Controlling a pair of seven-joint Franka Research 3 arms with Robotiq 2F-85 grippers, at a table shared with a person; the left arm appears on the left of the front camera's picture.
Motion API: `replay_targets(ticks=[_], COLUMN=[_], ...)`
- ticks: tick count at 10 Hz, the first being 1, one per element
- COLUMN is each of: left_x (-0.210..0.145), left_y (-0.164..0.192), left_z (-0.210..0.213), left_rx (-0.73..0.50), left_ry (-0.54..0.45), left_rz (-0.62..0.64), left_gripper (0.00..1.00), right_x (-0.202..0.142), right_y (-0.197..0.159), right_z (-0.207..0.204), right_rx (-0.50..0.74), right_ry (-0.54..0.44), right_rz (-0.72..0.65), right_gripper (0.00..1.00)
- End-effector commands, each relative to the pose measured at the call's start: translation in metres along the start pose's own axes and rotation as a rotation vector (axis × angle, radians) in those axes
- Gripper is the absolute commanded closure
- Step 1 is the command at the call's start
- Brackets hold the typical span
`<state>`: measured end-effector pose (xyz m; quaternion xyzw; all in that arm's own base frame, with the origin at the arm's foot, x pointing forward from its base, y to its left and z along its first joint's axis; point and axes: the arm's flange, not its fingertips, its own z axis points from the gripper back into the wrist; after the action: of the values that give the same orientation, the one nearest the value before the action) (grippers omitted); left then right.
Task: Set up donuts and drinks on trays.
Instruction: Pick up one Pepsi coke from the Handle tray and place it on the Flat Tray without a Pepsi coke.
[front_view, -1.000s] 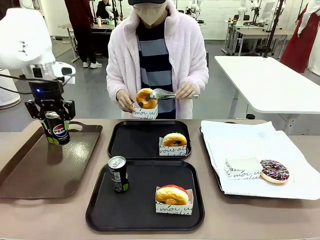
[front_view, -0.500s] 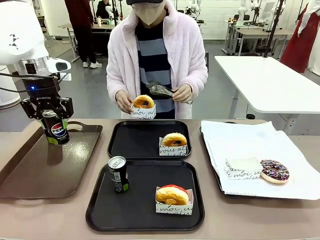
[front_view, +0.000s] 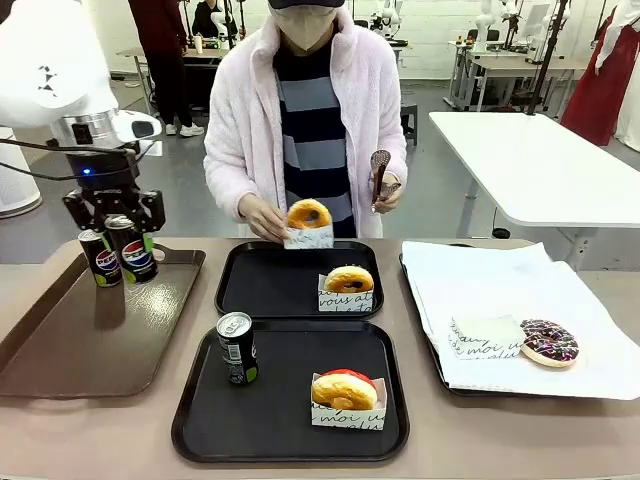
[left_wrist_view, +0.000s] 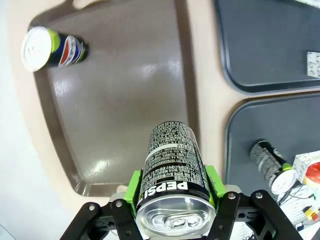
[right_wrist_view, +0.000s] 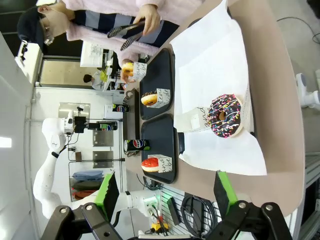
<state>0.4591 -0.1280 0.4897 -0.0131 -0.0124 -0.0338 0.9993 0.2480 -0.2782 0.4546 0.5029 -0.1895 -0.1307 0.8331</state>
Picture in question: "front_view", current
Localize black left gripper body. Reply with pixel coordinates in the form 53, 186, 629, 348
67, 149, 145, 221

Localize black Pepsi can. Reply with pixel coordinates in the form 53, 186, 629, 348
216, 312, 260, 386
107, 215, 160, 285
77, 228, 123, 290

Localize yellow glazed donut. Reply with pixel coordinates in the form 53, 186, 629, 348
287, 198, 333, 231
324, 265, 375, 294
311, 374, 378, 412

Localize white printed paper donut box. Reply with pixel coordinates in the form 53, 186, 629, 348
448, 315, 527, 361
283, 224, 335, 250

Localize metal tongs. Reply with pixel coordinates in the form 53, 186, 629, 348
369, 149, 403, 214

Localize person's right forearm pink sleeve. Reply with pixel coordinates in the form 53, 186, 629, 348
203, 134, 256, 221

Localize person's left forearm pink sleeve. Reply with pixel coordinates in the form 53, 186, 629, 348
377, 114, 409, 177

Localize person's right hand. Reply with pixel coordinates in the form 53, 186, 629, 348
238, 193, 291, 246

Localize person's left hand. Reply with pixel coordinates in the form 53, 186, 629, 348
372, 169, 403, 215

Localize person in dark clothes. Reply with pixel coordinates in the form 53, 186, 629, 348
128, 0, 205, 137

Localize person in pink jacket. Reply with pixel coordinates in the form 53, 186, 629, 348
203, 7, 409, 240

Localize black rectangular serving tray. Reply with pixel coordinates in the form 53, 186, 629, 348
171, 319, 411, 464
214, 241, 385, 320

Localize grey lab table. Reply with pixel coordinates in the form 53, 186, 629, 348
116, 44, 229, 114

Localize blue grey striped shirt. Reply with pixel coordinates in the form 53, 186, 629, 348
273, 42, 357, 239

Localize donut in paper back tray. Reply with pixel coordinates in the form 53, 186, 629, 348
318, 273, 376, 313

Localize white face mask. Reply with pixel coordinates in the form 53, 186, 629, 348
272, 5, 335, 51

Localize dark cap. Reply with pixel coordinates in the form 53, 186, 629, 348
268, 0, 345, 11

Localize red glazed donut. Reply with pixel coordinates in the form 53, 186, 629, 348
319, 368, 377, 390

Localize black stool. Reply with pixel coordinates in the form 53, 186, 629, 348
399, 101, 420, 147

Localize red-topped donut in paper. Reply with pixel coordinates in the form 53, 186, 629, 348
310, 372, 389, 431

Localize black tray under paper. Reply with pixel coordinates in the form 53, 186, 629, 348
398, 243, 506, 399

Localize white paper sheet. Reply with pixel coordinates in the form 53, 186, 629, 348
401, 240, 640, 402

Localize white lab desk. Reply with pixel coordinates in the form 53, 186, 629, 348
446, 38, 592, 113

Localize white table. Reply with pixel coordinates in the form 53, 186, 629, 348
428, 110, 640, 240

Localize chocolate sprinkled donut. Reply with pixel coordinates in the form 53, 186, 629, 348
518, 318, 580, 370

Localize black pole stand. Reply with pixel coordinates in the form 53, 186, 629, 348
526, 0, 573, 119

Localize red dress mannequin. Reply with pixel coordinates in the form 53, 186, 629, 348
560, 0, 640, 147

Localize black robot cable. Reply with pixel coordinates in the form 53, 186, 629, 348
0, 161, 84, 180
0, 138, 129, 153

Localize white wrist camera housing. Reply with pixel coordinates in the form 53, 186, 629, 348
118, 112, 164, 145

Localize brown plastic tray with handles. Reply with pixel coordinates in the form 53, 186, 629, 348
0, 248, 207, 400

